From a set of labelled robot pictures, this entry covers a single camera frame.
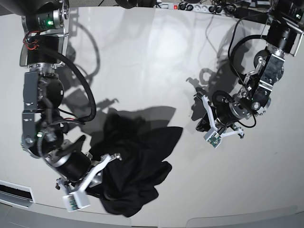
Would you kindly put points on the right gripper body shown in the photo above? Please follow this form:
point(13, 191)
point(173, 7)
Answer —
point(69, 160)

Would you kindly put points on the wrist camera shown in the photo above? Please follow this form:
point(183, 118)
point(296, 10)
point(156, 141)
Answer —
point(75, 201)
point(213, 138)

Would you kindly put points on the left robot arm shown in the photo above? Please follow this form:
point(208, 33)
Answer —
point(286, 24)

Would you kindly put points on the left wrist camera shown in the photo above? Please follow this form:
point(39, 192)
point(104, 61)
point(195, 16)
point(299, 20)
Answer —
point(213, 138)

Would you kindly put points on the black power adapter brick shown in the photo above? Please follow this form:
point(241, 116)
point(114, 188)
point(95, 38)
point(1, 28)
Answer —
point(251, 13)

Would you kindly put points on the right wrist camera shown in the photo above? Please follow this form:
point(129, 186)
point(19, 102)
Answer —
point(75, 201)

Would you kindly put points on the black t-shirt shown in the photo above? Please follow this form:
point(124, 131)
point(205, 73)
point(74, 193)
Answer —
point(131, 182)

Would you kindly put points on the white power strip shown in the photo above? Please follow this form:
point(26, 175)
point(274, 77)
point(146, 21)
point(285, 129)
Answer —
point(195, 7)

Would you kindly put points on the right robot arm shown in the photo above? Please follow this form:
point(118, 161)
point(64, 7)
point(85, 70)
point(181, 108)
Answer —
point(43, 126)

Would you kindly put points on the black round object top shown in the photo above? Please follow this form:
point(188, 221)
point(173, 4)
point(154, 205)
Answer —
point(127, 4)

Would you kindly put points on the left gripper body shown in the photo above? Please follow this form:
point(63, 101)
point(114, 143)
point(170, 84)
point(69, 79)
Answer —
point(222, 101)

